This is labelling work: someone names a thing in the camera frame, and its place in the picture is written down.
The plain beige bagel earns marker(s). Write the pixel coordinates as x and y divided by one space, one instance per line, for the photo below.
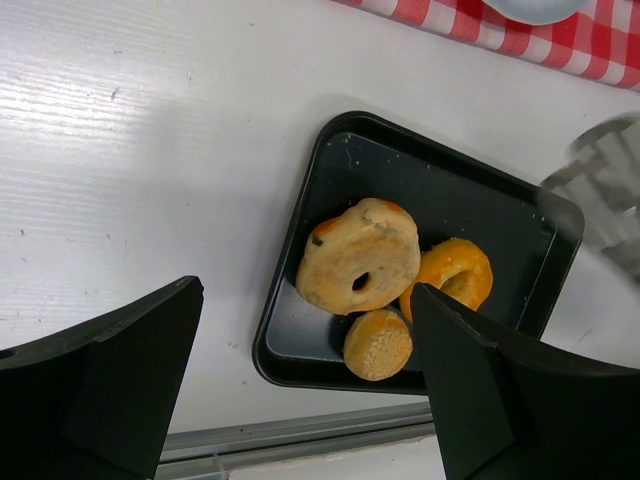
361 260

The white paper plate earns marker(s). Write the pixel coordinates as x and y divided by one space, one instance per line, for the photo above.
536 12

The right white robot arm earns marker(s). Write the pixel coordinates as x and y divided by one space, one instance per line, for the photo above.
594 198

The red checkered cloth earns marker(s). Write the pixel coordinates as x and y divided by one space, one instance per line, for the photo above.
599 42

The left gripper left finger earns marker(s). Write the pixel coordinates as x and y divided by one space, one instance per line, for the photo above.
94 401

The black baking tray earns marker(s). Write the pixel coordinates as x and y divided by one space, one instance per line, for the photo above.
449 194

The small round bun left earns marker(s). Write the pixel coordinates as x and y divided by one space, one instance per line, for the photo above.
378 345

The aluminium rail front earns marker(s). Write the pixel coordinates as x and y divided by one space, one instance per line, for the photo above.
243 438

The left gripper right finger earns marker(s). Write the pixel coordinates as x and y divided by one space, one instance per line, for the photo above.
507 406

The orange glazed donut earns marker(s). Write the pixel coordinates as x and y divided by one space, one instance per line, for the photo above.
458 268

